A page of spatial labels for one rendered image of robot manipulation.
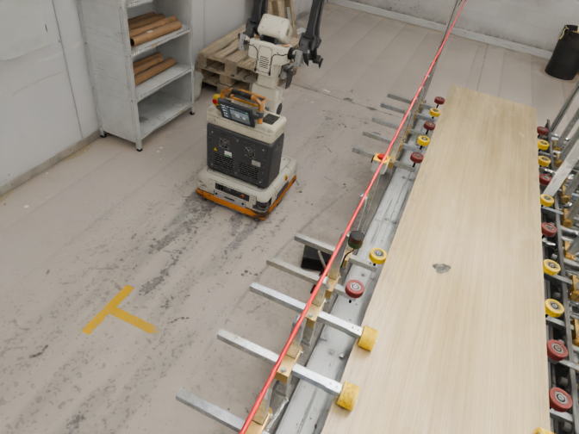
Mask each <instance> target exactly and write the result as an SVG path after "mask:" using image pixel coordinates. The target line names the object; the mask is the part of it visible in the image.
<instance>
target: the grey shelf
mask: <svg viewBox="0 0 579 434"><path fill-rule="evenodd" d="M80 1H81V3H80ZM77 5H78V13H79V19H80V23H81V29H82V33H83V37H84V46H85V51H86V56H87V61H88V66H89V71H90V80H91V84H92V89H93V94H94V98H95V104H96V112H97V117H98V122H99V127H100V131H101V137H102V138H106V137H107V134H105V133H104V132H103V131H105V132H107V133H111V134H113V135H116V136H118V137H121V138H123V139H125V140H130V141H132V142H134V143H135V142H136V151H138V152H141V151H142V150H143V149H142V144H141V140H142V139H144V138H145V137H146V136H147V135H148V134H150V133H151V132H152V131H154V130H155V129H157V128H159V127H162V126H163V125H164V124H166V123H167V122H169V121H171V120H172V119H174V118H175V117H177V116H178V115H180V114H182V113H183V112H184V111H185V110H187V109H189V108H190V107H191V112H190V115H194V114H195V112H194V69H193V25H192V0H189V1H188V0H156V3H155V0H77ZM81 6H82V7H81ZM150 8H151V9H150ZM82 11H83V12H82ZM156 11H157V15H158V14H164V15H165V18H166V17H169V16H175V17H176V18H177V20H178V21H180V22H181V24H182V27H181V29H179V30H177V31H174V32H172V33H169V34H166V35H163V36H161V37H158V38H157V39H154V40H150V41H148V42H146V43H143V44H140V45H138V46H135V47H131V46H130V39H129V31H128V19H130V18H133V17H136V16H141V15H144V14H146V13H149V12H155V13H156ZM189 23H190V26H189ZM122 24H123V25H122ZM126 24H127V25H126ZM123 29H124V30H123ZM85 30H86V31H85ZM121 32H122V33H121ZM123 32H124V33H123ZM189 32H190V36H189ZM86 35H87V36H86ZM122 39H123V40H122ZM153 51H154V52H153ZM157 52H159V53H161V54H162V59H163V61H164V60H166V59H168V58H170V57H172V58H174V59H175V65H173V66H171V67H169V68H168V69H166V70H164V71H162V72H160V73H159V74H157V75H155V76H153V77H151V78H149V79H147V80H146V81H144V82H142V83H141V84H138V85H136V86H135V83H134V69H133V62H135V61H137V60H140V59H143V58H145V57H147V56H150V55H152V54H154V53H157ZM126 67H127V68H126ZM131 68H132V69H131ZM92 69H93V70H92ZM93 74H94V75H93ZM129 80H130V81H129ZM128 87H129V88H128ZM130 87H131V88H130ZM190 92H191V101H190ZM97 98H98V99H97ZM98 103H99V104H98ZM100 113H101V114H100ZM101 117H102V118H101Z"/></svg>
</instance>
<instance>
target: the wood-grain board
mask: <svg viewBox="0 0 579 434"><path fill-rule="evenodd" d="M433 264H446V265H450V266H451V269H450V270H449V272H446V273H445V274H440V273H437V272H436V271H435V270H436V269H435V268H433ZM365 326H368V327H371V328H373V329H375V330H378V331H379V333H378V336H377V342H376V343H375V345H374V347H373V350H372V351H370V350H367V349H365V348H363V347H360V346H358V341H359V339H360V338H359V339H356V340H355V343H354V345H353V348H352V352H351V355H350V356H349V359H348V362H347V364H346V368H345V370H344V373H343V375H342V377H341V380H340V383H341V384H342V387H343V385H344V382H345V381H348V382H350V383H351V384H354V385H356V386H358V387H360V391H359V394H358V401H357V402H356V403H355V406H354V407H353V409H352V411H349V410H347V409H345V408H344V407H342V406H339V405H337V400H338V398H339V395H338V397H335V396H334V399H333V403H332V405H331V407H330V410H329V413H328V415H327V419H326V421H325V424H324V426H323V428H322V431H321V434H533V433H534V431H535V430H536V429H537V428H538V427H541V428H543V429H546V430H548V431H551V425H550V406H549V386H548V367H547V348H546V328H545V291H544V271H543V252H542V232H541V213H540V193H539V155H538V136H537V116H536V108H533V107H530V106H526V105H524V104H520V103H517V102H512V101H509V100H506V99H502V98H500V97H496V96H491V95H488V94H484V93H482V92H478V91H475V90H470V89H466V88H464V87H460V86H457V85H454V84H451V87H450V89H449V91H448V94H447V96H446V99H445V102H444V105H443V108H442V109H441V112H440V115H439V118H438V121H437V123H436V126H435V128H434V130H433V135H432V138H431V139H430V142H429V145H428V147H427V149H426V153H425V156H424V158H423V160H422V163H421V166H420V169H419V172H418V174H417V177H416V179H415V181H414V186H413V188H412V190H411V193H410V196H409V198H408V202H407V204H406V207H405V209H404V211H403V214H402V217H401V220H400V223H399V225H398V227H397V230H396V232H395V236H394V238H393V241H392V244H391V247H390V248H389V253H388V255H387V257H386V260H385V262H384V265H383V268H382V271H381V274H380V276H379V278H378V281H377V285H376V287H375V289H374V292H373V295H372V297H371V299H370V304H369V306H368V308H367V311H366V313H365V316H364V319H363V322H362V325H361V326H360V327H362V328H363V329H364V327H365ZM362 332H363V330H362ZM342 387H341V388H342Z"/></svg>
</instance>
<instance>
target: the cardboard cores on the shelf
mask: <svg viewBox="0 0 579 434"><path fill-rule="evenodd" d="M181 27H182V24H181V22H180V21H178V20H177V18H176V17H175V16H174V15H171V16H169V17H166V18H165V15H164V14H158V15H156V13H155V12H149V13H146V14H144V15H139V16H136V17H133V18H130V19H128V31H129V39H130V46H131V47H136V46H138V45H140V44H143V43H146V42H148V41H150V40H154V39H157V38H158V37H161V36H163V35H166V34H169V33H172V32H174V31H177V30H179V29H181ZM173 65H175V59H174V58H172V57H170V58H168V59H166V60H164V61H163V59H162V54H161V53H159V52H157V53H154V54H152V55H150V56H147V57H145V58H143V59H140V60H137V61H135V62H133V69H134V83H135V86H136V85H138V84H141V83H142V82H144V81H146V80H147V79H149V78H151V77H153V76H155V75H157V74H159V73H160V72H162V71H164V70H166V69H168V68H169V67H171V66H173Z"/></svg>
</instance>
